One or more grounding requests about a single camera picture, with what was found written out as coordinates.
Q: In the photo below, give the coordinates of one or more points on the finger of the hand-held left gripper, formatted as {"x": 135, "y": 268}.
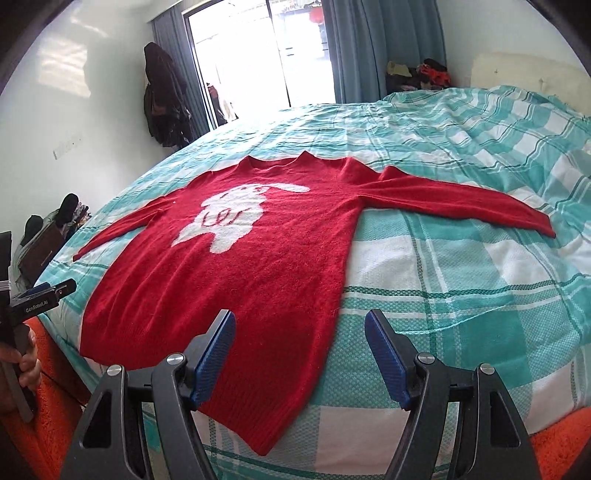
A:
{"x": 57, "y": 288}

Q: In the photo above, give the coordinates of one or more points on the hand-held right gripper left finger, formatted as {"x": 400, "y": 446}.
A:
{"x": 214, "y": 360}

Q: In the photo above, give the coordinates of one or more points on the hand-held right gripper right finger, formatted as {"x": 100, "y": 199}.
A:
{"x": 385, "y": 360}

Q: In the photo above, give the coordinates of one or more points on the red sweater with white print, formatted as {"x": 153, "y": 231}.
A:
{"x": 240, "y": 295}

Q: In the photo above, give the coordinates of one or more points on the pile of clothes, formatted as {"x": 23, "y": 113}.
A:
{"x": 422, "y": 76}

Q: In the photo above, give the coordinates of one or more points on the person's left hand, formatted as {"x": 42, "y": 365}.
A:
{"x": 31, "y": 364}

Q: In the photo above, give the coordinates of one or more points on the brown box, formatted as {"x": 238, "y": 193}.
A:
{"x": 41, "y": 251}

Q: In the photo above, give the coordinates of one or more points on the dark socks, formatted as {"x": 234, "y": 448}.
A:
{"x": 69, "y": 207}

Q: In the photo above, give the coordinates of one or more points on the teal plaid bed blanket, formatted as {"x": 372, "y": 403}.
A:
{"x": 461, "y": 295}

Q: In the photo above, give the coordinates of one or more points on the orange fuzzy blanket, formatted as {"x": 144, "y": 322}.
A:
{"x": 48, "y": 429}

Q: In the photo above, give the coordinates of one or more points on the dark hanging coats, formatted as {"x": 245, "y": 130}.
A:
{"x": 164, "y": 101}

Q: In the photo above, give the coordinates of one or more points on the red cloth by door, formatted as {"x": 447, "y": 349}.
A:
{"x": 220, "y": 104}

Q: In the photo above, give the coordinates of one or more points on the blue curtain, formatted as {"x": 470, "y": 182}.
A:
{"x": 383, "y": 41}
{"x": 173, "y": 37}

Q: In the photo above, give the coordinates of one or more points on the glass balcony door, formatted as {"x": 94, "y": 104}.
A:
{"x": 258, "y": 60}

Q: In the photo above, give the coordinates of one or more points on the cream headboard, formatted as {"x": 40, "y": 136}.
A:
{"x": 526, "y": 74}

